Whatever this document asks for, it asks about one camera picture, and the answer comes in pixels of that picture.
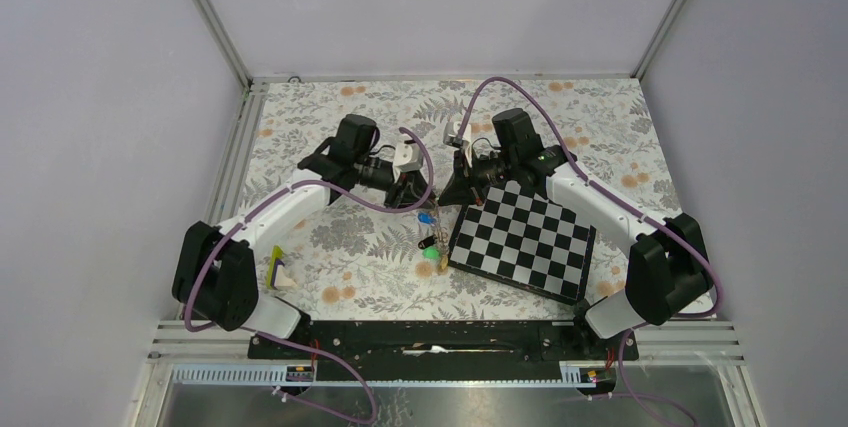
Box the purple cable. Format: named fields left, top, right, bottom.
left=457, top=76, right=725, bottom=427
left=183, top=127, right=437, bottom=425

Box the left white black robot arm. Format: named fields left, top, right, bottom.
left=172, top=114, right=435, bottom=358

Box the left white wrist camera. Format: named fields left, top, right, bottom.
left=392, top=142, right=424, bottom=176

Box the yellow purple white small object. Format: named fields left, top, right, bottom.
left=265, top=245, right=297, bottom=291

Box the black white checkerboard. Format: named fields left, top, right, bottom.
left=448, top=181, right=596, bottom=305

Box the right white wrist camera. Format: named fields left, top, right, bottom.
left=443, top=120, right=472, bottom=162

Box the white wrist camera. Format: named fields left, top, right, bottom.
left=392, top=142, right=424, bottom=176
left=443, top=120, right=472, bottom=162

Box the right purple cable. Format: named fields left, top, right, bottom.
left=457, top=76, right=725, bottom=427

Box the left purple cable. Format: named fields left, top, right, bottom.
left=183, top=127, right=437, bottom=425

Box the floral patterned table mat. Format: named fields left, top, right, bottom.
left=235, top=78, right=680, bottom=320

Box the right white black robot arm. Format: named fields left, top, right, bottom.
left=439, top=108, right=715, bottom=359

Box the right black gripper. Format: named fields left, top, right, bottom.
left=438, top=146, right=518, bottom=207

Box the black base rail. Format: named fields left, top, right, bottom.
left=247, top=320, right=639, bottom=383

